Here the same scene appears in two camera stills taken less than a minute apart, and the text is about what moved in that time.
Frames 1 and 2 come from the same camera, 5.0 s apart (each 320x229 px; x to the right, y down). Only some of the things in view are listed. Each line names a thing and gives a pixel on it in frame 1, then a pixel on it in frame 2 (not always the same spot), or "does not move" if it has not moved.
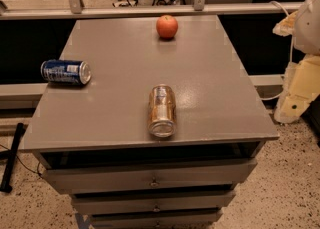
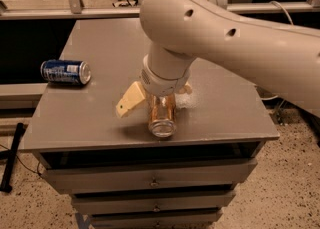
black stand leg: (8, 156) does not move
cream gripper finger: (286, 26) to (188, 88)
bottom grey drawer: (160, 220) does not move
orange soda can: (162, 111) does not move
